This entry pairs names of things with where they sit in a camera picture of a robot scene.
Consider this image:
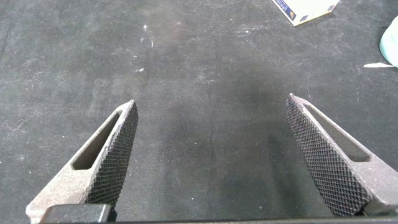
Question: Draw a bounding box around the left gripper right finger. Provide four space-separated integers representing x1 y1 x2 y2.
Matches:
284 93 398 218

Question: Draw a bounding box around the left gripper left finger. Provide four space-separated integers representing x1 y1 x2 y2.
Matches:
25 99 139 224

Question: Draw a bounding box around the teal mug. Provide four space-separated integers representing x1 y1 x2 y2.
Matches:
379 16 398 68

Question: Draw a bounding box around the cream card box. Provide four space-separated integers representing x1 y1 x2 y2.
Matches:
272 0 340 27

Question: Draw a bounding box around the small white paper scrap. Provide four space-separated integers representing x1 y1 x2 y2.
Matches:
363 62 394 68

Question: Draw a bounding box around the black table cloth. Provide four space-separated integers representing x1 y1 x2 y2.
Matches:
0 0 398 224

